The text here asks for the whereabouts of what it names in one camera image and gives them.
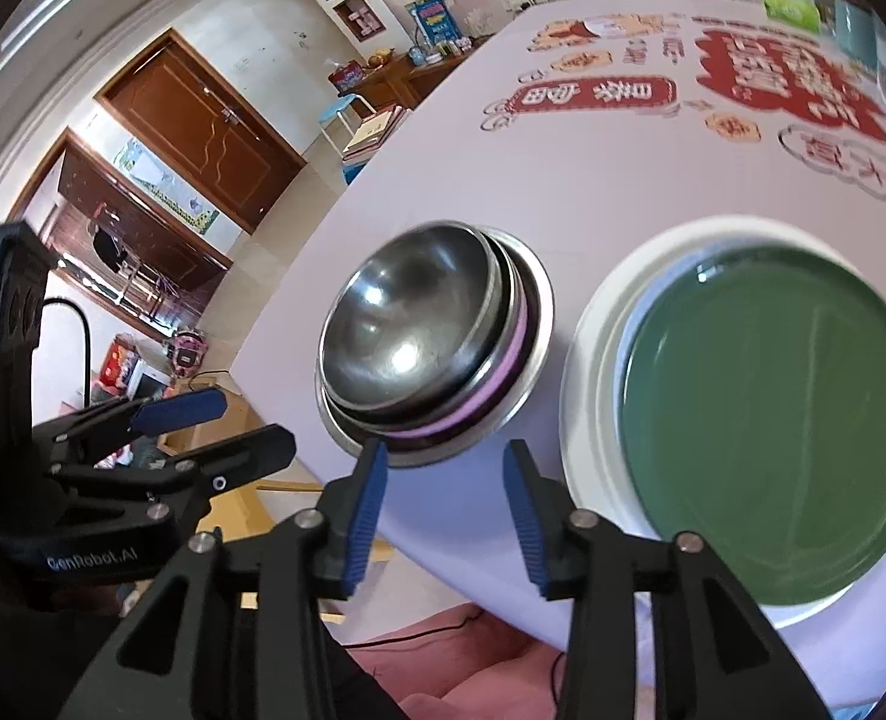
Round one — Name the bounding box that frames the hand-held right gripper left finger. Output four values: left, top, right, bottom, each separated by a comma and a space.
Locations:
56, 439, 390, 720

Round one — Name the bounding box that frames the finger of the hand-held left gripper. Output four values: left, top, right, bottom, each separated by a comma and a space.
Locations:
60, 424, 298, 501
32, 388, 229, 466

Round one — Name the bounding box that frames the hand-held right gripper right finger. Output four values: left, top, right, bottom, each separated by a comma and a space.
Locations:
503, 439, 834, 720

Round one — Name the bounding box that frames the plain white plate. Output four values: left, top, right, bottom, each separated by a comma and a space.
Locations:
559, 212, 886, 632

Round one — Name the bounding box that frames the small steel bowl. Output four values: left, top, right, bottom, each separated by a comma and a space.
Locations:
317, 221, 505, 425

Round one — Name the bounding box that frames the large steel bowl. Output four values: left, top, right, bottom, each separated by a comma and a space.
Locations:
314, 225, 558, 470

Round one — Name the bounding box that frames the green plate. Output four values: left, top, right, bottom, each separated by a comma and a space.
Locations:
618, 242, 886, 607

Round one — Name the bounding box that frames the white box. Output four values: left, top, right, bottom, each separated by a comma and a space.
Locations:
124, 360, 170, 402

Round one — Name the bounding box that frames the pink toy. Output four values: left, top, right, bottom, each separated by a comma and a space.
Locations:
169, 328, 209, 377

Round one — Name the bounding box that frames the red printed box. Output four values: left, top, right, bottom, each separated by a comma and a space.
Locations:
100, 336, 144, 393

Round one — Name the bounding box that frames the pink cloth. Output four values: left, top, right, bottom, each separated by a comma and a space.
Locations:
345, 604, 564, 720

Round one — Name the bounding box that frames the dark wooden sideboard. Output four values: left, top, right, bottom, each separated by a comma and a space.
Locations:
8, 127, 235, 338

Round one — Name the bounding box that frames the black chair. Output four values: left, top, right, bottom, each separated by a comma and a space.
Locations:
90, 227, 127, 275

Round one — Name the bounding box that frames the brown wooden door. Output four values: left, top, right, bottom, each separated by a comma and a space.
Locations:
96, 28, 309, 235

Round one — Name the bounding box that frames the printed pink tablecloth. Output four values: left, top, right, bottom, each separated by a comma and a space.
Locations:
229, 0, 886, 720

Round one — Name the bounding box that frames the stack of books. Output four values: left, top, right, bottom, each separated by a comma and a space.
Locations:
340, 103, 412, 164

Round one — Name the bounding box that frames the light blue round stool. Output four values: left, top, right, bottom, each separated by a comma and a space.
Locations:
318, 94, 378, 155

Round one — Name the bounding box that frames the wooden television cabinet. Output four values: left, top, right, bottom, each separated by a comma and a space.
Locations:
338, 34, 500, 115

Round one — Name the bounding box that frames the blue standing poster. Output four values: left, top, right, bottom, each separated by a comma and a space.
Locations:
405, 0, 464, 50

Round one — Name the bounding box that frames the green tissue pack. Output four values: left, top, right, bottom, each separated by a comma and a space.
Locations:
760, 0, 823, 32

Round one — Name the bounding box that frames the teal canister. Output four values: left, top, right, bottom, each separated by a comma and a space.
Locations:
833, 0, 881, 70

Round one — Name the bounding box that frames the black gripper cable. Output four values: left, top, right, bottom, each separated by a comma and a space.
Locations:
40, 298, 93, 400

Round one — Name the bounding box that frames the thin black cable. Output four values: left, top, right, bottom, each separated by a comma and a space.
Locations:
345, 606, 564, 691

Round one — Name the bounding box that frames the colourful wall chart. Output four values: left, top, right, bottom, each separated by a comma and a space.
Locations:
113, 136, 220, 235

